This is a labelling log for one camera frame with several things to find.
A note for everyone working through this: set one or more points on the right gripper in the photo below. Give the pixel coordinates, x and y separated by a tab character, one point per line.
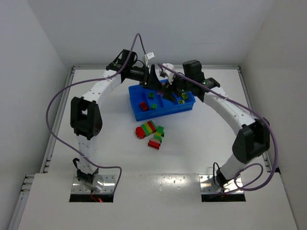
176	85

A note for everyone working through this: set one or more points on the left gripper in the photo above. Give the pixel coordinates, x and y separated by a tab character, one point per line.
147	76

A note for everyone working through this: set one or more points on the red lego brick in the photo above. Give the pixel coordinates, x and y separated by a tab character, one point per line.
144	106

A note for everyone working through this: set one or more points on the purple green lego stack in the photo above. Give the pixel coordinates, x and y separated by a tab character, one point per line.
162	89

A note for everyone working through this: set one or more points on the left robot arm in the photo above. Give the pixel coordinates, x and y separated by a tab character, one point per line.
86	119

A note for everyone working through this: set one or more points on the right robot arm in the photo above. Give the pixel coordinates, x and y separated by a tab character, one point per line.
251	131

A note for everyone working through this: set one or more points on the blue divided plastic bin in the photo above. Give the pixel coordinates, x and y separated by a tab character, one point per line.
139	94

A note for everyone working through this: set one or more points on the red green striped lego stack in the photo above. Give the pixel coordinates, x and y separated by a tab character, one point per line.
145	129

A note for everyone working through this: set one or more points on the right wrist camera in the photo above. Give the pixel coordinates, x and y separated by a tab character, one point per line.
166	71

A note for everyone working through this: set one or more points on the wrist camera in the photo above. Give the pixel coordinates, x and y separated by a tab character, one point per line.
166	71
147	57

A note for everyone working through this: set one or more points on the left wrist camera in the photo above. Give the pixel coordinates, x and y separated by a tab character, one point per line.
147	57

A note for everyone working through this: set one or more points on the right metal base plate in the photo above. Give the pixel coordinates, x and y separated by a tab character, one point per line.
208	187

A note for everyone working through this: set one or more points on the metal base plate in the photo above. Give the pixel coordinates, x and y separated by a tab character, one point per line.
101	185
208	187

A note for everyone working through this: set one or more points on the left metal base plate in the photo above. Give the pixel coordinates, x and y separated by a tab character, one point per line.
101	185

